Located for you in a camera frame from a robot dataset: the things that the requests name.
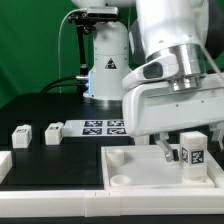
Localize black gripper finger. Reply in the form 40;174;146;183
210;122;224;150
154;133;179;162

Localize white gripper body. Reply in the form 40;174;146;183
123;73;224;137

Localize white square tabletop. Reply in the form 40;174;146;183
101;145;224;189

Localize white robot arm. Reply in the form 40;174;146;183
122;0;224;162

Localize white U-shaped obstacle fence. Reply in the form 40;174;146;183
0;147;224;218

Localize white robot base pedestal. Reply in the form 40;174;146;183
83;22;131;107

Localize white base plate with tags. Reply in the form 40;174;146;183
64;119;126;137

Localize black cables behind base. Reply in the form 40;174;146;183
39;75;88;94

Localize black camera on stand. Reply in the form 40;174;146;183
68;6;120;76

